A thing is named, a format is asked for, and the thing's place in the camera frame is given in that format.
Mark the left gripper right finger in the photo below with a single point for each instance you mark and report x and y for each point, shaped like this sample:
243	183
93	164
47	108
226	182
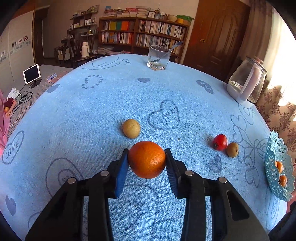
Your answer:
232	218

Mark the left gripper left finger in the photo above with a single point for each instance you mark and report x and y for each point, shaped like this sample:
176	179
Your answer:
62	218

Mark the small mandarin orange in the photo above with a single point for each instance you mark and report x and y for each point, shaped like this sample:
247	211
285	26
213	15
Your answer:
282	180

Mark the large oval orange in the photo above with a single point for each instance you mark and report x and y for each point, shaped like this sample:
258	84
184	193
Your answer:
279	166

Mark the round orange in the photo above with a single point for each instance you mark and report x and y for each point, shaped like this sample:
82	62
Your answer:
147	159

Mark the small brown longan fruit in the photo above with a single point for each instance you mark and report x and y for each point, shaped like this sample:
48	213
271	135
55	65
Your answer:
232	150

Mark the light blue lattice basket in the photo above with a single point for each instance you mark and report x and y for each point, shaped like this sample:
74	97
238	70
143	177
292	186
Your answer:
276	150

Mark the blue love print tablecloth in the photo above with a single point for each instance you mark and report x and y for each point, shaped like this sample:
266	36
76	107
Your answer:
74	129

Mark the pink cloth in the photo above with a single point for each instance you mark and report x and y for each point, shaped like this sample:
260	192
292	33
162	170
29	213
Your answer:
4	125

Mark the tan round longan fruit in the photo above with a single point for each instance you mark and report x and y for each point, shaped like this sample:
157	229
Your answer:
131	128

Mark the patterned beige curtain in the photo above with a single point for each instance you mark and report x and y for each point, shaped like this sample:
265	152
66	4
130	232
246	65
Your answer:
278	111

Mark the white tablet on stand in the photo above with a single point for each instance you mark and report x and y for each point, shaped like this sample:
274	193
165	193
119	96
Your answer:
32	76

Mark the spoon in glass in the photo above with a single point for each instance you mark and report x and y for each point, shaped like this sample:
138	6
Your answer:
163	52

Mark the clear drinking glass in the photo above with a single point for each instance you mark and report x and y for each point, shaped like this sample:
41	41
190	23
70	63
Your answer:
157	65

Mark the white thermos flask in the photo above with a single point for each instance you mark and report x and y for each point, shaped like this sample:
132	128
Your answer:
85	49

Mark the brown wooden door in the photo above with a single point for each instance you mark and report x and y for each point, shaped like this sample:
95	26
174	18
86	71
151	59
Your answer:
217	34

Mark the dark wooden side shelf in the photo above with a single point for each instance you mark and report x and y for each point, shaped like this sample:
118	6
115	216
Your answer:
82	29

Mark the wooden bookshelf with books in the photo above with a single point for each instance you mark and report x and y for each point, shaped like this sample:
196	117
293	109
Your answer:
134	30

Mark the glass kettle white handle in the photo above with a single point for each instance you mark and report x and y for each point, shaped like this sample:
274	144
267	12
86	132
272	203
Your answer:
246	83

